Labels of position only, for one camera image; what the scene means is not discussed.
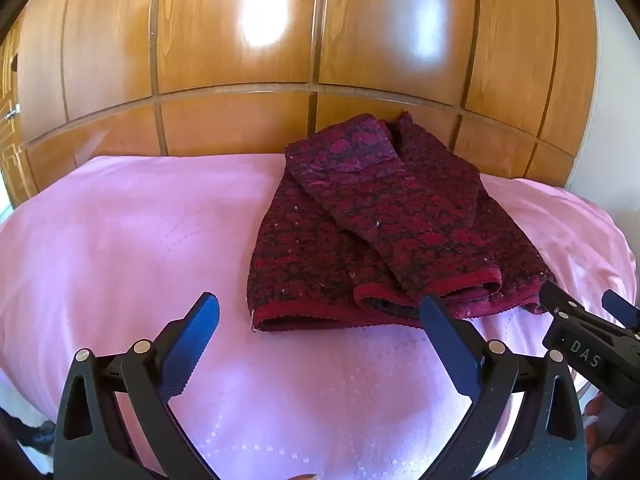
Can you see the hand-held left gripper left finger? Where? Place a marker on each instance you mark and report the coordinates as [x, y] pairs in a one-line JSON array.
[[192, 340]]

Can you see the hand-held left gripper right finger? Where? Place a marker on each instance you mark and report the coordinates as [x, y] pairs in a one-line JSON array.
[[447, 345]]

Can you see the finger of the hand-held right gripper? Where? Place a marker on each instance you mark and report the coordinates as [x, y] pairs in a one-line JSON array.
[[562, 302], [622, 310]]

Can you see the red and black patterned sweater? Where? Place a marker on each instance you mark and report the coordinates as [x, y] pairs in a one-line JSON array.
[[375, 220]]

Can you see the person's right hand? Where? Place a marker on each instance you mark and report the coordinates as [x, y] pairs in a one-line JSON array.
[[597, 405]]

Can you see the pink bed sheet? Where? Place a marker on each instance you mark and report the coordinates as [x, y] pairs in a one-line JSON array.
[[125, 260]]

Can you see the dark cloth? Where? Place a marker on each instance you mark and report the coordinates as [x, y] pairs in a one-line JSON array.
[[35, 435]]

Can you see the carved wooden door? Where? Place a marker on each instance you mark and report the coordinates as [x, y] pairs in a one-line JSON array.
[[10, 160]]

